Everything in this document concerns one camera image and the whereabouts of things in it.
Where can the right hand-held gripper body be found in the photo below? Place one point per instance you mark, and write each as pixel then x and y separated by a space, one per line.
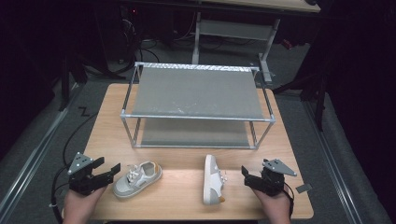
pixel 274 182

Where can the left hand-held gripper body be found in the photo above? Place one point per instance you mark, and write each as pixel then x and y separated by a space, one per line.
pixel 81 179

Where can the white sneaker with orange heel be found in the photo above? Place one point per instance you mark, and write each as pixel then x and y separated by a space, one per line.
pixel 210 182
pixel 137 182

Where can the person's right hand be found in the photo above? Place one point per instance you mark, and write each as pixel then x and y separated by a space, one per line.
pixel 275 208

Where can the person's left hand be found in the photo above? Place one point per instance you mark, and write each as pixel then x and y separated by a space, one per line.
pixel 79 207

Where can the small grey flat piece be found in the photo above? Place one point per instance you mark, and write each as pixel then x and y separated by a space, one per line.
pixel 303 188

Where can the black stand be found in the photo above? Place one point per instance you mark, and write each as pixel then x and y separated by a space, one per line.
pixel 314 93
pixel 66 81

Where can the dark computer tower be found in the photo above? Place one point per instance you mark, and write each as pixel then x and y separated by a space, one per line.
pixel 129 28

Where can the desk with white legs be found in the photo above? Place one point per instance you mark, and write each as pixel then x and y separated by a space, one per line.
pixel 236 29

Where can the metal floor rail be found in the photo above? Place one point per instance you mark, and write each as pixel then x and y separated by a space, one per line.
pixel 34 155
pixel 333 161

